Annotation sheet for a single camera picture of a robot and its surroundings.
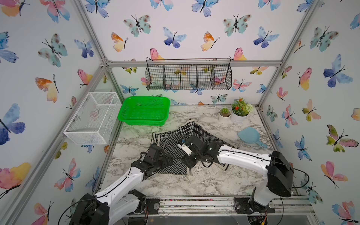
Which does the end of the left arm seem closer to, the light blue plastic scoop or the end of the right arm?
the end of the right arm

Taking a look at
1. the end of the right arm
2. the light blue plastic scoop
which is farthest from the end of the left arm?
the light blue plastic scoop

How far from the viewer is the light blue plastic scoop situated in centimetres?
100
